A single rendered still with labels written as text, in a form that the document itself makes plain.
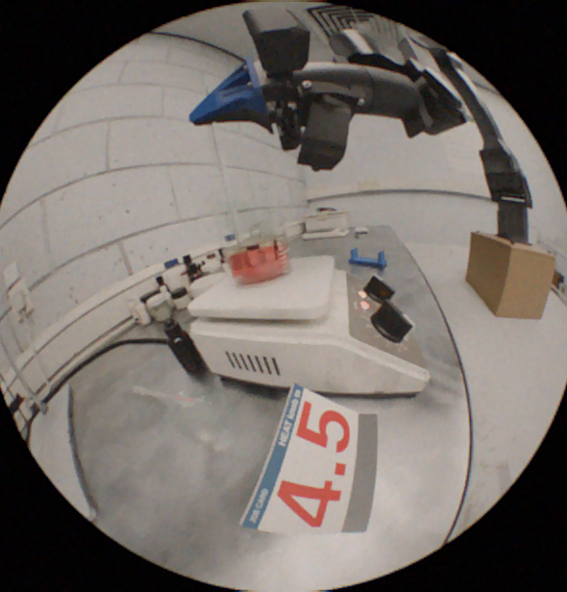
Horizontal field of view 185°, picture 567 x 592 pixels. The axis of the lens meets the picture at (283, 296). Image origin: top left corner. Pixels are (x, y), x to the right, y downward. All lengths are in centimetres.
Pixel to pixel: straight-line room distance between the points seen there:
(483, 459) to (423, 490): 6
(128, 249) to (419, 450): 67
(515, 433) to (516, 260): 21
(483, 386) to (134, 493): 31
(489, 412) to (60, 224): 79
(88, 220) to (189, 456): 57
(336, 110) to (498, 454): 28
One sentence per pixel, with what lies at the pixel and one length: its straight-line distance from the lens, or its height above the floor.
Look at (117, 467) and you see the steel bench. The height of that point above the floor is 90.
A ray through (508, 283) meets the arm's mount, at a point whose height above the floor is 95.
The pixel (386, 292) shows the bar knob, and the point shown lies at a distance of 18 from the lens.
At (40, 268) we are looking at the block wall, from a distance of 61.
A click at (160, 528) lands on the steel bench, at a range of 19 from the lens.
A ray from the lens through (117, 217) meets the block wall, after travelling 61.
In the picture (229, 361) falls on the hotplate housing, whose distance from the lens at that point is 16.
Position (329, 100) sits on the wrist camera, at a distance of 15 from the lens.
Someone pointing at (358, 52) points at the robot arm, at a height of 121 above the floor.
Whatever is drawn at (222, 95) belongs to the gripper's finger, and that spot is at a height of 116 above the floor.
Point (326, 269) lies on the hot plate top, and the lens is 15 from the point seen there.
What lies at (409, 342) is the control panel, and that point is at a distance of 16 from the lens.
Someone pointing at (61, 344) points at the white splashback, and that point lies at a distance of 57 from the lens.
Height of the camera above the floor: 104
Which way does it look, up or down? 25 degrees down
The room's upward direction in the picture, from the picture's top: 12 degrees counter-clockwise
